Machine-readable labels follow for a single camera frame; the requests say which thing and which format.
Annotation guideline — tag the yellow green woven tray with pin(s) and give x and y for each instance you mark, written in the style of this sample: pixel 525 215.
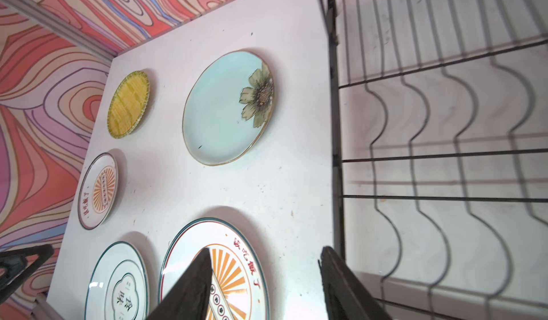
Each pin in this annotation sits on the yellow green woven tray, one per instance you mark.
pixel 128 104

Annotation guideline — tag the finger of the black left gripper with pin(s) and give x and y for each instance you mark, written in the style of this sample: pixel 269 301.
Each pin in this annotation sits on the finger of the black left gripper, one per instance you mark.
pixel 17 266

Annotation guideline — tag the black two-tier dish rack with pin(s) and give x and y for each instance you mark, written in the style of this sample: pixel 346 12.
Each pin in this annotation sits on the black two-tier dish rack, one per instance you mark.
pixel 439 118

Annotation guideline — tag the large orange sunburst plate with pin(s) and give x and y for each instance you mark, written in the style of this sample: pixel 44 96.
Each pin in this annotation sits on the large orange sunburst plate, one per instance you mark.
pixel 239 289

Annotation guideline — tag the light blue flower plate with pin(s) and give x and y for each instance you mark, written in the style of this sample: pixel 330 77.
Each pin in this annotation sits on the light blue flower plate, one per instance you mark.
pixel 228 108

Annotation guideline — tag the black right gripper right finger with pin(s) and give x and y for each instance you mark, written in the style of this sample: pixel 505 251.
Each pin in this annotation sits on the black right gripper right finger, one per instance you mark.
pixel 345 296

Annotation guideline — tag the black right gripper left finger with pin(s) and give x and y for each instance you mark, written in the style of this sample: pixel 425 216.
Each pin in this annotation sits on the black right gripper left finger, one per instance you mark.
pixel 189 297

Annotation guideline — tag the small orange sunburst plate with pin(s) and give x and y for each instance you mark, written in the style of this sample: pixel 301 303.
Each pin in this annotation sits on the small orange sunburst plate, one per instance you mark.
pixel 98 190

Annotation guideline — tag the white plate green quatrefoil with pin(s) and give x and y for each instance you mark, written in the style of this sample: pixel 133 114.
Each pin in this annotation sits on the white plate green quatrefoil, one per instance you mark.
pixel 118 287

